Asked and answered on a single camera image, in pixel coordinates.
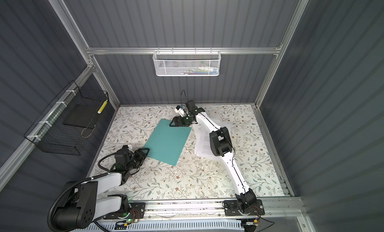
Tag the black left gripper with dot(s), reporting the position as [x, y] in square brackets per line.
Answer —
[140, 155]

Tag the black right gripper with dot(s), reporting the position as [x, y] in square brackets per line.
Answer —
[178, 123]

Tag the printed white paper sheet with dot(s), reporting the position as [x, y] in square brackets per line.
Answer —
[203, 147]

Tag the teal file folder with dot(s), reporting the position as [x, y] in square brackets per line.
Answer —
[166, 143]

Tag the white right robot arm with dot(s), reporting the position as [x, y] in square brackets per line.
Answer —
[222, 148]

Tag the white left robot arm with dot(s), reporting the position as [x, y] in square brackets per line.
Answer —
[78, 204]

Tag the pens in white basket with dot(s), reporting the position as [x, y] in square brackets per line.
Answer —
[202, 71]

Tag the yellow marker in basket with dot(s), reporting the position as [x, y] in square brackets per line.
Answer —
[102, 107]

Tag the black pad in basket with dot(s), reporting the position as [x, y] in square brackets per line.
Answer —
[82, 116]

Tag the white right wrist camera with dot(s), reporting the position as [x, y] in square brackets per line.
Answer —
[180, 110]

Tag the white wire mesh basket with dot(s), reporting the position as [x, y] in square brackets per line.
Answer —
[167, 63]

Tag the black wire mesh basket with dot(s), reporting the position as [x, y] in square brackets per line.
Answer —
[50, 135]

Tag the white vented cable duct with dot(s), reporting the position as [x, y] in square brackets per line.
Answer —
[219, 225]

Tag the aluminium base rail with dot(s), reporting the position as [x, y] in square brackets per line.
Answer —
[193, 209]

